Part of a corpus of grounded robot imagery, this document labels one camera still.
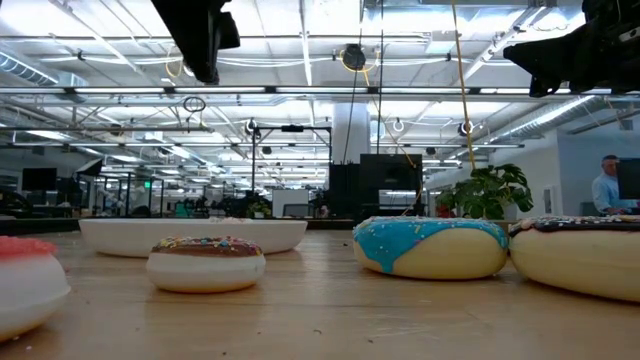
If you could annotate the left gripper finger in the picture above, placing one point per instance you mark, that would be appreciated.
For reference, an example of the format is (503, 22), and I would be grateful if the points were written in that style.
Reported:
(195, 35)

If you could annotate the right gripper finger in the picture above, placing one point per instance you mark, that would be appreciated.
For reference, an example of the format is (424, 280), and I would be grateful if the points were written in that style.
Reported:
(538, 89)
(555, 57)

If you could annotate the large chocolate iced donut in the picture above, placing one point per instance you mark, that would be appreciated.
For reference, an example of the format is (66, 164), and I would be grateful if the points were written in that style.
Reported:
(575, 265)

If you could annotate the small white iced donut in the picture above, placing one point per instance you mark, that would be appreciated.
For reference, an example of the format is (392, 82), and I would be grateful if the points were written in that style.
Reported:
(230, 219)

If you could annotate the large blue iced donut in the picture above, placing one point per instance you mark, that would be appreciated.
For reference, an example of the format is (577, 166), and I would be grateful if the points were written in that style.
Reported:
(450, 260)

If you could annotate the small chocolate sprinkled donut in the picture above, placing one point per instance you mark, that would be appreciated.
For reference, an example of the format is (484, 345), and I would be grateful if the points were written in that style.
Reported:
(205, 272)

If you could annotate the small red iced donut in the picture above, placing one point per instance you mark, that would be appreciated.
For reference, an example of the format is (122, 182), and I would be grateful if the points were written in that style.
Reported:
(25, 290)

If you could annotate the large green potted plant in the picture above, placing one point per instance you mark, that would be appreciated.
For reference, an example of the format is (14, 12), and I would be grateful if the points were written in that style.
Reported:
(492, 192)

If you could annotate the person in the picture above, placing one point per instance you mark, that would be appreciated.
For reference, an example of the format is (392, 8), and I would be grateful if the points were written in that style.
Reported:
(606, 192)

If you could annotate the white plant pot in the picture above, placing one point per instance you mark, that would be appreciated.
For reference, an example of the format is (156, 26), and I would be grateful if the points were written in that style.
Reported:
(511, 212)

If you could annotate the grey chair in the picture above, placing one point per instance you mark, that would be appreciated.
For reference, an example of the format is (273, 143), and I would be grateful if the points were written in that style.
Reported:
(587, 209)

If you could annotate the overhead LED light bar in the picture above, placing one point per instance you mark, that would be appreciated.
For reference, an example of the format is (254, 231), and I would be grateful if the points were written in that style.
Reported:
(320, 90)

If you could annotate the red plant pot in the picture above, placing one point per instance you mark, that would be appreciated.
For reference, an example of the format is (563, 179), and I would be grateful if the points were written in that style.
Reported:
(442, 211)

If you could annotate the tall black cabinet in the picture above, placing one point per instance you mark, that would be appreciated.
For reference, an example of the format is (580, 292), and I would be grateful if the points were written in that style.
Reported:
(390, 172)

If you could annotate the small green plant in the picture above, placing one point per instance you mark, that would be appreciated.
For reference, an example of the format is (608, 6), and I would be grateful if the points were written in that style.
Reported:
(259, 209)

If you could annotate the white building column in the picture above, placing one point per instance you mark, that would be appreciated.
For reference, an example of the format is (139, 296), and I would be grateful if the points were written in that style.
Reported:
(357, 135)

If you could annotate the white panel board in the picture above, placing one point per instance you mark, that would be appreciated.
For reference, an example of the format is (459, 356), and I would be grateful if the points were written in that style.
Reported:
(290, 200)

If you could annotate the black computer monitor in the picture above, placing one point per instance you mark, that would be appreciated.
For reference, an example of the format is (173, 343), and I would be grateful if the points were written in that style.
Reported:
(39, 179)

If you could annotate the low black cabinet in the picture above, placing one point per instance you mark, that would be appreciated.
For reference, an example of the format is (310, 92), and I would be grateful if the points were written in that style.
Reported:
(344, 190)

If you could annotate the white round plate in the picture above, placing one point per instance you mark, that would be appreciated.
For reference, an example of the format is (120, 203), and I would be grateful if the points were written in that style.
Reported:
(125, 240)

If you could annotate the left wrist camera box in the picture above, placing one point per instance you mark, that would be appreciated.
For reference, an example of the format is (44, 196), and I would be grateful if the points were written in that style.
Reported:
(230, 30)

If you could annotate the dark wall monitor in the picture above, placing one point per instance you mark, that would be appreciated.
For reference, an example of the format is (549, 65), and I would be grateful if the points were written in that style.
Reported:
(630, 177)

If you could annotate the black metal frame stand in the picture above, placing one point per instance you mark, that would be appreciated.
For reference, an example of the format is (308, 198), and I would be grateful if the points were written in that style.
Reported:
(292, 128)

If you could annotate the black aluminium station frame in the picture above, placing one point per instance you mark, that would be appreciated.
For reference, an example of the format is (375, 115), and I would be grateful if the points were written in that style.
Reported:
(40, 226)

